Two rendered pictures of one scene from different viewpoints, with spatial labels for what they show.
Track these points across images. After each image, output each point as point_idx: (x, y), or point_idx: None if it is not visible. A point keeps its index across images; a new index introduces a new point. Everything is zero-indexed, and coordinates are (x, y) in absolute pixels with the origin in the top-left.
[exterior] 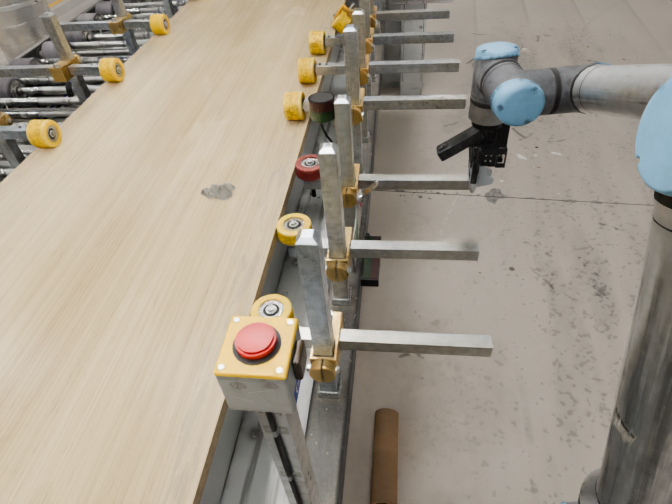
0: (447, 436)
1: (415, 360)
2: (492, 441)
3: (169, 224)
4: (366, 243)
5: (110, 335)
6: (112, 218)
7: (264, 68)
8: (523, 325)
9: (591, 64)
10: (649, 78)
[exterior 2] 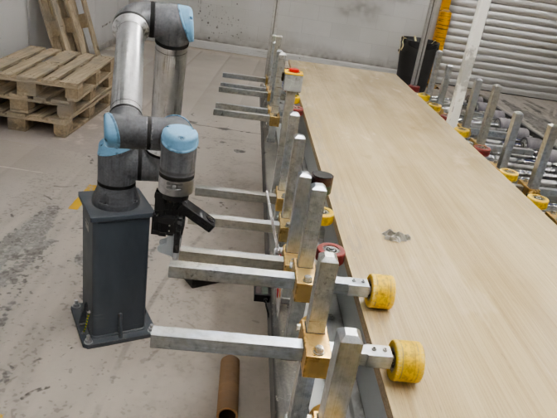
0: (171, 410)
1: None
2: (133, 406)
3: (412, 222)
4: (268, 222)
5: (389, 184)
6: (459, 230)
7: None
8: None
9: (126, 108)
10: (140, 65)
